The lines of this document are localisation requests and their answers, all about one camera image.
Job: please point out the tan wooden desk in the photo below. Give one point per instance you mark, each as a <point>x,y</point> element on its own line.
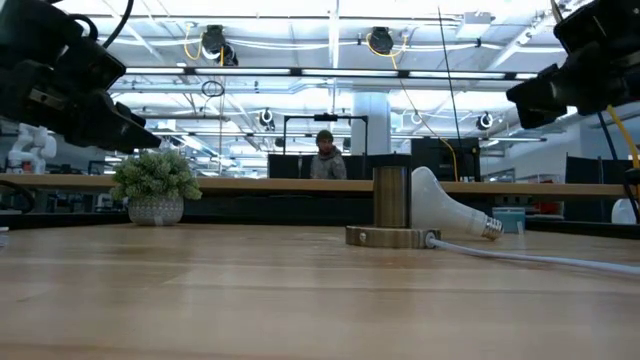
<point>250,186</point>

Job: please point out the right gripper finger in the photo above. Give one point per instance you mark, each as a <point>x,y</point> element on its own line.
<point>540,90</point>
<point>542,116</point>

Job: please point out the brass lamp socket base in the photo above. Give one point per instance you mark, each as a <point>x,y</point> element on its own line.
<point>391,197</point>

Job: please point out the green potted plant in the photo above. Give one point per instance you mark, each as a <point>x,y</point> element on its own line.
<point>155,180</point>

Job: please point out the white humanoid robot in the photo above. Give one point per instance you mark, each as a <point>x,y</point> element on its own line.
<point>32,147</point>

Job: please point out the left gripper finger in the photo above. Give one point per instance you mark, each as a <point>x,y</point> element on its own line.
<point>110,132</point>
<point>131,115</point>

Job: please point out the white flood lightbulb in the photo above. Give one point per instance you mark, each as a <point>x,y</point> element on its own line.
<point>440,205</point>

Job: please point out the low black partition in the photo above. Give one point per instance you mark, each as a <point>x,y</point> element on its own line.
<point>290,167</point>

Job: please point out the black background rig frame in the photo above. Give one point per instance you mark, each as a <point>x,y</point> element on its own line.
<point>325,118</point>

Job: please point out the white plastic jug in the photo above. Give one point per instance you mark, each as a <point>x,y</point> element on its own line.
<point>622,212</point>

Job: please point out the black aluminium table frame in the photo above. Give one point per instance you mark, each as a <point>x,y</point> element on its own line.
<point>65,220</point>

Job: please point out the person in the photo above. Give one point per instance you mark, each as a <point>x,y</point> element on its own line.
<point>327,162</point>

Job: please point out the tall black cabinet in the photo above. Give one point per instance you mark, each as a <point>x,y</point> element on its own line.
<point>440,155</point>

